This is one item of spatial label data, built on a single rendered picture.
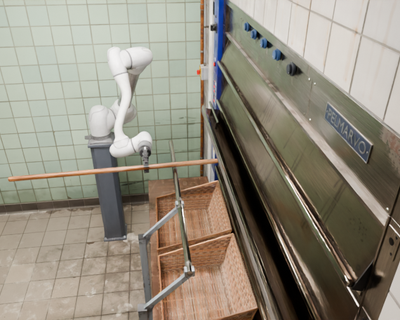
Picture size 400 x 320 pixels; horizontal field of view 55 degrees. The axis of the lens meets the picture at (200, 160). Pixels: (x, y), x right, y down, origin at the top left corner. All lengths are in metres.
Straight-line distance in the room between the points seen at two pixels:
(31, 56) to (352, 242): 2.98
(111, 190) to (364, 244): 2.59
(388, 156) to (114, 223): 2.91
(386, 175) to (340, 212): 0.23
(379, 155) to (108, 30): 2.73
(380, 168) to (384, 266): 0.21
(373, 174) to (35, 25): 2.93
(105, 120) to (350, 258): 2.34
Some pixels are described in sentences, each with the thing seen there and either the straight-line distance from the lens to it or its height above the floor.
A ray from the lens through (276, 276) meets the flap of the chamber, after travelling 1.43.
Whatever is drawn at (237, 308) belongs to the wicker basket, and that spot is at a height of 0.66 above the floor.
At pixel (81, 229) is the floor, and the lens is 3.87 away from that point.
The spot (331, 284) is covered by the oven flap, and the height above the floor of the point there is 1.56.
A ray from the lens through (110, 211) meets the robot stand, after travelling 3.47.
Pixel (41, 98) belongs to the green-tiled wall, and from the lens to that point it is 3.63.
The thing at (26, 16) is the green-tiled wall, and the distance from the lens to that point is 3.45.
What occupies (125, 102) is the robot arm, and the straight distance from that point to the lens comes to 2.63.
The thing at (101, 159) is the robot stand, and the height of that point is 0.86.
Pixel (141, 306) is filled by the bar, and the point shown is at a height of 0.95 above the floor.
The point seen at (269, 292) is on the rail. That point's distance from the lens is 1.34.
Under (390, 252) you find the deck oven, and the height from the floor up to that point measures 1.87.
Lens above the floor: 2.45
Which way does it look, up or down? 31 degrees down
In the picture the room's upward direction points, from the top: straight up
